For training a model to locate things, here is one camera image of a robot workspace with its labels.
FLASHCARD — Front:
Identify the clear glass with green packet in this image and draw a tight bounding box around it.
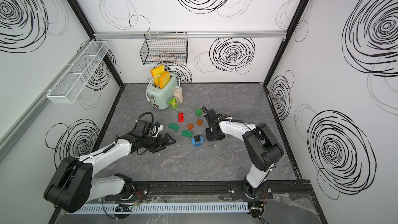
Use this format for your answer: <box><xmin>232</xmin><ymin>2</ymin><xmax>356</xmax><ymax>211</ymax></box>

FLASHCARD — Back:
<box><xmin>167</xmin><ymin>96</ymin><xmax>180</xmax><ymax>113</ymax></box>

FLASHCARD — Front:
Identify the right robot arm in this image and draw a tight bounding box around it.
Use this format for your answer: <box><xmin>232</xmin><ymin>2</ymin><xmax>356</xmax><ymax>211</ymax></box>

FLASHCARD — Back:
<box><xmin>202</xmin><ymin>106</ymin><xmax>284</xmax><ymax>199</ymax></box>

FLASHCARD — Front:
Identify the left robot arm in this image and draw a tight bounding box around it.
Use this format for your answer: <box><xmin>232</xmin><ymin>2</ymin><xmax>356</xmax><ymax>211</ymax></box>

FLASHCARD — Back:
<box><xmin>44</xmin><ymin>112</ymin><xmax>176</xmax><ymax>213</ymax></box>

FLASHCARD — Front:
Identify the dark green long lego brick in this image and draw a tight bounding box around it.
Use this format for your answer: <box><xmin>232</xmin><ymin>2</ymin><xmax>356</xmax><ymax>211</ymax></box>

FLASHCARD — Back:
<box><xmin>169</xmin><ymin>122</ymin><xmax>180</xmax><ymax>131</ymax></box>

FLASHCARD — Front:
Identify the jar of beige grains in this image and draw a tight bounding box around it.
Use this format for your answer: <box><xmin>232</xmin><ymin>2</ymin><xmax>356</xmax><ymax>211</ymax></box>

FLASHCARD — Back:
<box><xmin>172</xmin><ymin>86</ymin><xmax>183</xmax><ymax>103</ymax></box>

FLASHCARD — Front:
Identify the black square lego brick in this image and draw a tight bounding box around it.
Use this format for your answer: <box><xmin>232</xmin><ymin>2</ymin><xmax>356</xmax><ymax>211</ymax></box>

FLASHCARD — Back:
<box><xmin>194</xmin><ymin>135</ymin><xmax>201</xmax><ymax>143</ymax></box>

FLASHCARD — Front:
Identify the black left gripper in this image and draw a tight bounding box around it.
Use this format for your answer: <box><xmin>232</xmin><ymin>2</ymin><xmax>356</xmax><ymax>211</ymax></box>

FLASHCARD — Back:
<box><xmin>142</xmin><ymin>132</ymin><xmax>176</xmax><ymax>152</ymax></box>

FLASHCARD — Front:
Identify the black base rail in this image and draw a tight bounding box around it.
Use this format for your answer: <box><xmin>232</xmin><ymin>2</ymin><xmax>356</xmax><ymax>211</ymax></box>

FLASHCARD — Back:
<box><xmin>130</xmin><ymin>180</ymin><xmax>316</xmax><ymax>201</ymax></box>

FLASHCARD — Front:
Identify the orange toast slice front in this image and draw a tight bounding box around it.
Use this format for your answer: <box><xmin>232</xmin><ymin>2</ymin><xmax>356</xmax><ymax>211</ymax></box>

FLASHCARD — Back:
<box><xmin>159</xmin><ymin>72</ymin><xmax>171</xmax><ymax>89</ymax></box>

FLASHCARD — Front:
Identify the white slotted cable duct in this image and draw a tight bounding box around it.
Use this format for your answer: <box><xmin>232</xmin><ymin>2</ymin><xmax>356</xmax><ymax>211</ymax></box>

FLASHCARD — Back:
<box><xmin>75</xmin><ymin>202</ymin><xmax>249</xmax><ymax>215</ymax></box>

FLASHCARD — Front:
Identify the light blue long lego brick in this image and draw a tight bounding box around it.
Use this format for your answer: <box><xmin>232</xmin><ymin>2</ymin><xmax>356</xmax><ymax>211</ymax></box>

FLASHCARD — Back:
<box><xmin>191</xmin><ymin>136</ymin><xmax>204</xmax><ymax>147</ymax></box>

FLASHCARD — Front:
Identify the mint green toaster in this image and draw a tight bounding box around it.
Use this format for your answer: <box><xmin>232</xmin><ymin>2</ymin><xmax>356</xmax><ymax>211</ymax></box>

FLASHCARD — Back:
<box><xmin>146</xmin><ymin>74</ymin><xmax>179</xmax><ymax>110</ymax></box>

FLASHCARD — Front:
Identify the black wire basket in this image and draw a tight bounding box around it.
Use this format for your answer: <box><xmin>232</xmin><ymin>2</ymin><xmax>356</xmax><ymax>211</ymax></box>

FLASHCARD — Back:
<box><xmin>140</xmin><ymin>32</ymin><xmax>189</xmax><ymax>65</ymax></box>

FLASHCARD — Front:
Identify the orange lego brick left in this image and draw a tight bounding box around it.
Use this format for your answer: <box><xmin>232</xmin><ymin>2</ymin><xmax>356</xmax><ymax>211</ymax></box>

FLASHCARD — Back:
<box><xmin>187</xmin><ymin>124</ymin><xmax>194</xmax><ymax>131</ymax></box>

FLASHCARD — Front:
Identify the white mesh wall shelf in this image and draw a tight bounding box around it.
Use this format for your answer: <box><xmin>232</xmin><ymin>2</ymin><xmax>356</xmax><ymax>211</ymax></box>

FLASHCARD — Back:
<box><xmin>47</xmin><ymin>41</ymin><xmax>110</xmax><ymax>104</ymax></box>

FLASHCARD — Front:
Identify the light green square lego brick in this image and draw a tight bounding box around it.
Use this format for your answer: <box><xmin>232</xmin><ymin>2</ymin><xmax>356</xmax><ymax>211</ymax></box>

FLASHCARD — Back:
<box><xmin>195</xmin><ymin>108</ymin><xmax>202</xmax><ymax>116</ymax></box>

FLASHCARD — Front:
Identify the red long lego brick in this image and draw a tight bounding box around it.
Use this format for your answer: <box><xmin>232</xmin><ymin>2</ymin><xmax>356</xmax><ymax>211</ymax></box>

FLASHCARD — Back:
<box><xmin>178</xmin><ymin>113</ymin><xmax>184</xmax><ymax>123</ymax></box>

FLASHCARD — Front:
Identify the yellow toast slice back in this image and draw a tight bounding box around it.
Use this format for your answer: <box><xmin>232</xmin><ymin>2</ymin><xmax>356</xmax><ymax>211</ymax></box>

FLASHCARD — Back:
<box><xmin>150</xmin><ymin>64</ymin><xmax>165</xmax><ymax>87</ymax></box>

